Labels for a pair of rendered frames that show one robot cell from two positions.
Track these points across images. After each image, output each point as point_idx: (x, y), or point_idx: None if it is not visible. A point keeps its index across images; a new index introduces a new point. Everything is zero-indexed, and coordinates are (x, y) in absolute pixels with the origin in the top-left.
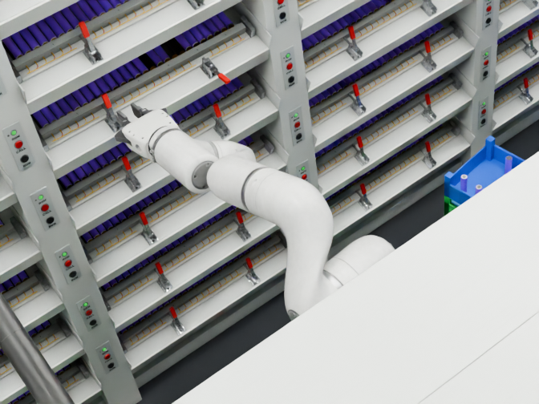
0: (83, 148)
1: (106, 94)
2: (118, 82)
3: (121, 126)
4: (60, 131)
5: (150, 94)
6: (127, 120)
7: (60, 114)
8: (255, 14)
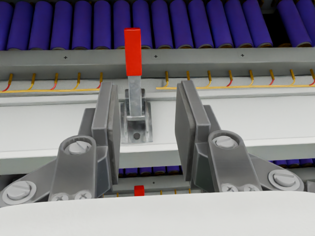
0: (27, 143)
1: (138, 31)
2: (197, 40)
3: (40, 170)
4: (9, 78)
5: (251, 99)
6: (87, 154)
7: (34, 43)
8: None
